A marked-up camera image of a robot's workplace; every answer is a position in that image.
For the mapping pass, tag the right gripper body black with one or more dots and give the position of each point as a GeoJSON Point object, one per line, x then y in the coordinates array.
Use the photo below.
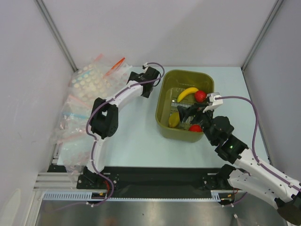
{"type": "Point", "coordinates": [195, 112]}

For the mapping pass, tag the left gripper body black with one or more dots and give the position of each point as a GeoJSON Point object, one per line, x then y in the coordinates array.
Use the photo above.
{"type": "Point", "coordinates": [146, 93]}

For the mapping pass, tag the yellow toy starfruit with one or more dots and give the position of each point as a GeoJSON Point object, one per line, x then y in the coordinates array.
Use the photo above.
{"type": "Point", "coordinates": [174, 120]}

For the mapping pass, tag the clear zip bag orange zipper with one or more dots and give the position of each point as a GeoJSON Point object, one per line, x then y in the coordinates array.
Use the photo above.
{"type": "Point", "coordinates": [119, 71]}

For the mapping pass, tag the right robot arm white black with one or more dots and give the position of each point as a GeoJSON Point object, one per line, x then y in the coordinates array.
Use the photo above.
{"type": "Point", "coordinates": [246, 171]}

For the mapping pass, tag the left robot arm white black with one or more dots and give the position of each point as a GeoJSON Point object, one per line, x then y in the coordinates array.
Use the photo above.
{"type": "Point", "coordinates": [104, 121]}

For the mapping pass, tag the pile of clear zip bags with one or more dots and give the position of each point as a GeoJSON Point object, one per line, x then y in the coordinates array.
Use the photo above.
{"type": "Point", "coordinates": [85, 86]}

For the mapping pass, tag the red toy tomato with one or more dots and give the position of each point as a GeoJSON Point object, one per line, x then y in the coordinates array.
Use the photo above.
{"type": "Point", "coordinates": [195, 128]}

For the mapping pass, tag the red toy apple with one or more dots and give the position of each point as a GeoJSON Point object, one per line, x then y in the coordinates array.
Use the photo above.
{"type": "Point", "coordinates": [200, 96]}

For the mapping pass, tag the olive green plastic bin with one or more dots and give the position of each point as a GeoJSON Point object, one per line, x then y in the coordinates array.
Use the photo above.
{"type": "Point", "coordinates": [174, 82]}

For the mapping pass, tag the yellow toy banana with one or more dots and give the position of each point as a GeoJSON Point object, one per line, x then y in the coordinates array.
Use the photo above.
{"type": "Point", "coordinates": [186, 92]}

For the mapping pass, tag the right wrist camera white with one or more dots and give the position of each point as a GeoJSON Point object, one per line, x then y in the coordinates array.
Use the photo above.
{"type": "Point", "coordinates": [214, 101]}

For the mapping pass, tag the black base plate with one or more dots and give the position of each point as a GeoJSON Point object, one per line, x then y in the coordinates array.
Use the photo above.
{"type": "Point", "coordinates": [167, 181]}

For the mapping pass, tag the white slotted cable duct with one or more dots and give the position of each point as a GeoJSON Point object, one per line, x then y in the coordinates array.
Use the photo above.
{"type": "Point", "coordinates": [207, 196]}

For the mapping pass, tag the aluminium frame rail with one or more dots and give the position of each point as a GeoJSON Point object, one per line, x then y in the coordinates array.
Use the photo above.
{"type": "Point", "coordinates": [55, 177]}

